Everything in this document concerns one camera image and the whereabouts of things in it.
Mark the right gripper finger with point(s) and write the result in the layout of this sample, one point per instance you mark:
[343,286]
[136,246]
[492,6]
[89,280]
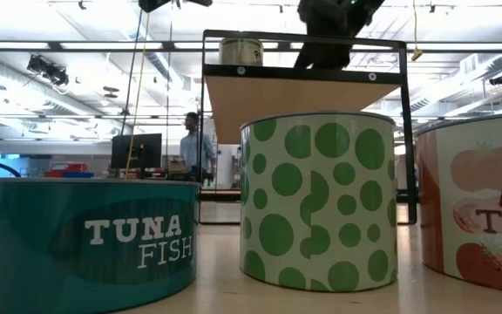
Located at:
[325,54]

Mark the oranges label tall can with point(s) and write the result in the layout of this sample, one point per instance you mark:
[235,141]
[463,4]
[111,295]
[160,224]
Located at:
[240,52]

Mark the green dotted white can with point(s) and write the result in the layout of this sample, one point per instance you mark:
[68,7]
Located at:
[320,205]

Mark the tomato label can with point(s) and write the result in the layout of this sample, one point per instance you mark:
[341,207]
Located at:
[473,196]

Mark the teal tuna fish can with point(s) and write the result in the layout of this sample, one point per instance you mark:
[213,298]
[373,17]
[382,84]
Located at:
[90,244]

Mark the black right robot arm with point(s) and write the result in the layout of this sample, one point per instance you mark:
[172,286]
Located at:
[371,6]

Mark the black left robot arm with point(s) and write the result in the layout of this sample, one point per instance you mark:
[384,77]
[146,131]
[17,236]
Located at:
[153,3]

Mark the person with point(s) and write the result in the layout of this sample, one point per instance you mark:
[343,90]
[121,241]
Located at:
[196,148]

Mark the black computer monitor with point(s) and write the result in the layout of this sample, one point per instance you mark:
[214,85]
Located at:
[135,150]

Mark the black ceiling spotlight cluster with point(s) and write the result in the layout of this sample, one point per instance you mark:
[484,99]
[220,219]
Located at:
[48,70]

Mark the red cabinet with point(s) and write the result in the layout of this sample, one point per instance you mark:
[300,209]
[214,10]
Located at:
[65,169]

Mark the wooden shelf with black frame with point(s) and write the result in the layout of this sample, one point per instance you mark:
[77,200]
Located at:
[286,96]

